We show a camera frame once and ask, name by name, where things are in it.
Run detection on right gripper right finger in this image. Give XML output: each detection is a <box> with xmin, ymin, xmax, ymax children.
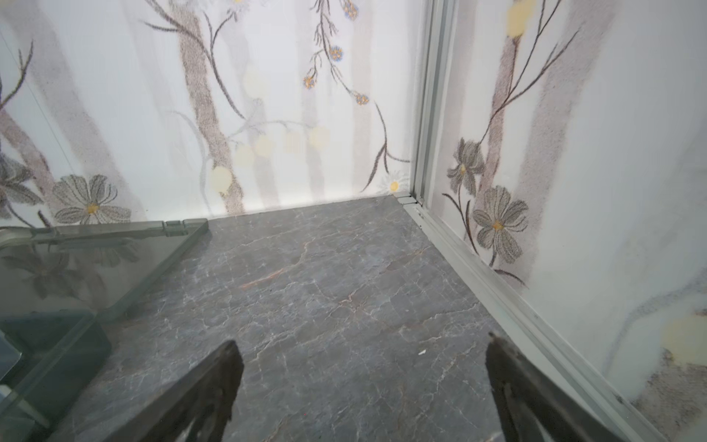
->
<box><xmin>485</xmin><ymin>333</ymin><xmax>620</xmax><ymax>442</ymax></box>

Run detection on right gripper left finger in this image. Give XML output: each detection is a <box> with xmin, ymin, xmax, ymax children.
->
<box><xmin>107</xmin><ymin>340</ymin><xmax>245</xmax><ymax>441</ymax></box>

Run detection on green compartment organizer box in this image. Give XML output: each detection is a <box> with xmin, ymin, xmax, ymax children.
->
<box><xmin>1</xmin><ymin>219</ymin><xmax>208</xmax><ymax>441</ymax></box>

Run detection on aluminium corner frame post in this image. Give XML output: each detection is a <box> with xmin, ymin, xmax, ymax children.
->
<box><xmin>410</xmin><ymin>0</ymin><xmax>458</xmax><ymax>206</ymax></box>

